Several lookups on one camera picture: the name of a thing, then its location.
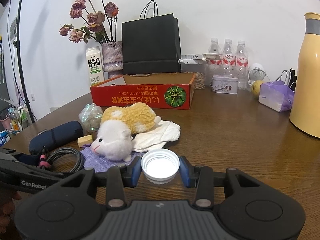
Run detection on navy blue zip pouch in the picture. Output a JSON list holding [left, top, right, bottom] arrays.
[[29, 121, 84, 155]]

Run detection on iridescent crumpled plastic bag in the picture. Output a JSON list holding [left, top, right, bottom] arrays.
[[79, 103, 103, 133]]

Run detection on clear water bottle right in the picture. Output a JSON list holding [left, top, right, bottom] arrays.
[[235, 41, 248, 90]]

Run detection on pale floral tin box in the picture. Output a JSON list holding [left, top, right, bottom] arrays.
[[210, 75, 239, 94]]

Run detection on small white desk fan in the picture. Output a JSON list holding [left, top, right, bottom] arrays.
[[248, 63, 266, 87]]

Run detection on black light stand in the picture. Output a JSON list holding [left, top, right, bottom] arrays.
[[0, 0, 38, 124]]

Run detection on purple woven drawstring pouch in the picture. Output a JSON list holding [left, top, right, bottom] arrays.
[[80, 145, 144, 173]]

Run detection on dried pink roses bouquet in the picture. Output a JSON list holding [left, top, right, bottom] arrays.
[[59, 0, 119, 44]]

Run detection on purple tissue packet bag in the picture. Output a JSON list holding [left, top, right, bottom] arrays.
[[258, 80, 295, 113]]

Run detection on white flat carton box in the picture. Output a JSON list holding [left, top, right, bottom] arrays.
[[181, 52, 223, 61]]

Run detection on white green milk carton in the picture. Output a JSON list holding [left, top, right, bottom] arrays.
[[86, 47, 105, 85]]

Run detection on yellow white hamster plush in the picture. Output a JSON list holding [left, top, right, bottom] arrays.
[[91, 102, 161, 162]]

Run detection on white plastic jar lid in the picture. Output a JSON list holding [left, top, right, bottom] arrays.
[[141, 148, 180, 185]]

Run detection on clear food container with lid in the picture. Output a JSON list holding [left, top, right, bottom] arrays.
[[179, 59, 206, 89]]

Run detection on black paper shopping bag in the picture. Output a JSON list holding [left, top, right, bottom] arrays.
[[122, 0, 181, 75]]

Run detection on white charging cables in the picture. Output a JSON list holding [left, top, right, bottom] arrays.
[[265, 69, 298, 91]]

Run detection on white cloth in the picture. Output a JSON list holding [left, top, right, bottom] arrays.
[[132, 121, 181, 153]]

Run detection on red cardboard pumpkin box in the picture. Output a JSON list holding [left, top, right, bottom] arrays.
[[90, 73, 195, 109]]

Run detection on yellow thermos jug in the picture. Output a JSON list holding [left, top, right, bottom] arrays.
[[290, 12, 320, 138]]

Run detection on clear water bottle left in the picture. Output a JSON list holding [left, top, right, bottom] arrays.
[[206, 38, 222, 81]]

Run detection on clear water bottle middle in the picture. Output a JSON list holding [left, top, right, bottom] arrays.
[[222, 38, 235, 76]]

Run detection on purple textured flower vase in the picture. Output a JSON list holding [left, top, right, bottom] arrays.
[[101, 41, 123, 79]]

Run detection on person's left hand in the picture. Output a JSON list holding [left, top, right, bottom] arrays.
[[0, 190, 21, 233]]

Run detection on small wooden block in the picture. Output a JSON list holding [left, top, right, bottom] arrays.
[[77, 134, 93, 147]]

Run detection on clear water bottle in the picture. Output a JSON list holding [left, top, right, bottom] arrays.
[[235, 41, 248, 90], [222, 38, 235, 76], [206, 38, 222, 81]]

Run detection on yellow green apple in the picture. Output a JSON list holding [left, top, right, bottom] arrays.
[[251, 80, 264, 98]]

